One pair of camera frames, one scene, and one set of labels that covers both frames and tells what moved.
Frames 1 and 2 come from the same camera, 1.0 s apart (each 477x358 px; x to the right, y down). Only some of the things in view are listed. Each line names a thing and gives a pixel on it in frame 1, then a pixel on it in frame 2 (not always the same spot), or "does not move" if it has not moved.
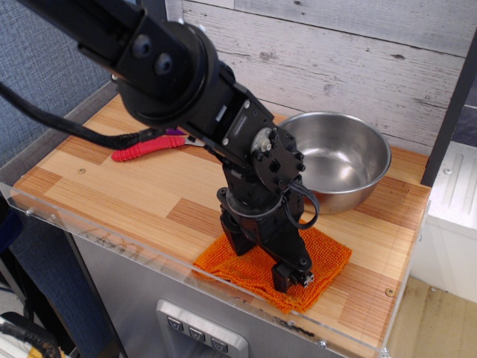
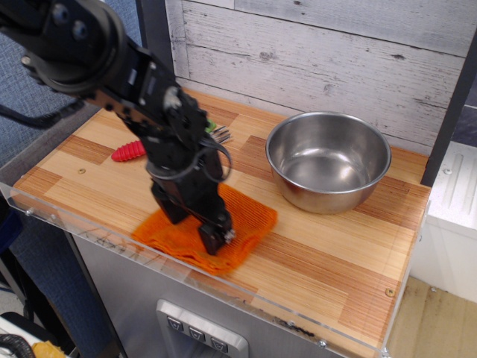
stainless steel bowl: [344, 157] does not move
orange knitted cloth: [253, 274] to [252, 218]
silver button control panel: [188, 335] does not move
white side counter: [446, 258] does not move
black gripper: [274, 222] to [187, 183]
